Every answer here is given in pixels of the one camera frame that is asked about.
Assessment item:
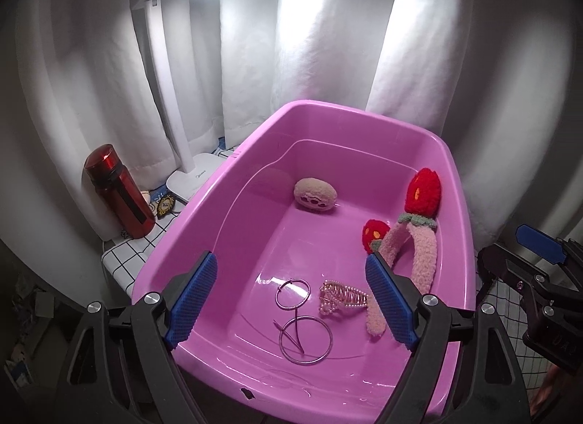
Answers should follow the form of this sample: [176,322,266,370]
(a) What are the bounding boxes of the black yellow embroidered badge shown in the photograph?
[156,194,176,219]

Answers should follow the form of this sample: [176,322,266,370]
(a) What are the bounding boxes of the white desk lamp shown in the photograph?
[130,0,312,205]

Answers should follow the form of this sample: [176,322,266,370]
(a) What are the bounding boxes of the white curtain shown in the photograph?
[1,0,582,244]

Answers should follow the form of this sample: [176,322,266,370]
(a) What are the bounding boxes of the silver double ring bangles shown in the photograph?
[273,278,334,367]

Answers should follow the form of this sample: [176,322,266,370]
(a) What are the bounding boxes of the pearl hair claw clip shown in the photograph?
[318,280,369,317]

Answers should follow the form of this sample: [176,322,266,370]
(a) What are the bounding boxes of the white black grid tablecloth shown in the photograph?
[101,145,233,296]

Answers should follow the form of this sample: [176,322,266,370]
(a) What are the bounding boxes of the pink fuzzy flower headband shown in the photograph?
[361,167,443,338]

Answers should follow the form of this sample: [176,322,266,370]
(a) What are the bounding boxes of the red metal water bottle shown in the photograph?
[84,144,155,239]

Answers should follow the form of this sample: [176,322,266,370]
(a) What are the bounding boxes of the pink plastic storage bin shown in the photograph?
[132,101,476,423]

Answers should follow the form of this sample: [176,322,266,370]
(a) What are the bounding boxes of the beige plush paw keychain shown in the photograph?
[293,177,338,212]

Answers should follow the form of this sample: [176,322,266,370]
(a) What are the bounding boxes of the person's hand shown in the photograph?
[530,364,572,416]

